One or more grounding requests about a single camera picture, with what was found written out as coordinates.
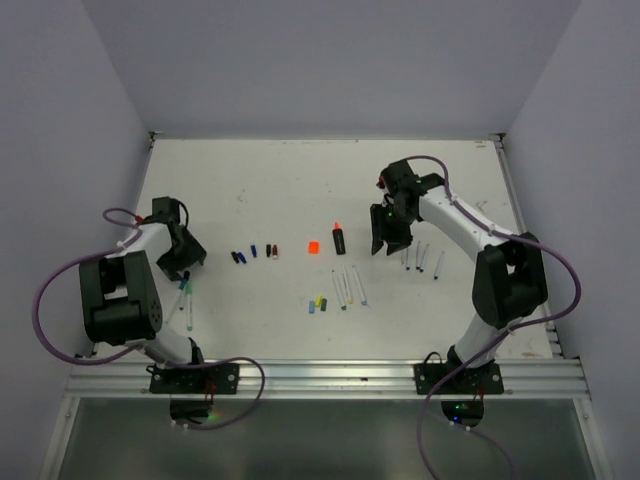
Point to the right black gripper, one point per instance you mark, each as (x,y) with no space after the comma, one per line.
(400,239)

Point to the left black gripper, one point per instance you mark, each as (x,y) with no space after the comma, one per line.
(193,253)

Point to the teal capped pen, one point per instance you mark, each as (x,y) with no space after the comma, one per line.
(189,307)

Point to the dark blue capped pen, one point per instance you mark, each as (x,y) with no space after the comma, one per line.
(417,256)

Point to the black orange highlighter body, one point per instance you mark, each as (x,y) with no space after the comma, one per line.
(338,239)

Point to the yellow marker pen body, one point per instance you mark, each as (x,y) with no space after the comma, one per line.
(348,291)

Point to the green marker pen body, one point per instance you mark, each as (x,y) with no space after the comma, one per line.
(338,290)

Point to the light blue capped pen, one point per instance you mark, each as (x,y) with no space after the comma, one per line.
(359,286)

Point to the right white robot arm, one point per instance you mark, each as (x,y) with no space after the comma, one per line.
(509,281)

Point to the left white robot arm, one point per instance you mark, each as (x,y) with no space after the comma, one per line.
(120,302)

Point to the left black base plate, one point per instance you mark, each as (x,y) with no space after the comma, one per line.
(217,380)

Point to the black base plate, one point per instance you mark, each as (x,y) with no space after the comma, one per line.
(484,380)
(217,380)

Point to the aluminium mounting rail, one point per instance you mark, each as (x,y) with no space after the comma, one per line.
(344,380)

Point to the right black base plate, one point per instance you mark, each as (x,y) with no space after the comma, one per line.
(484,380)

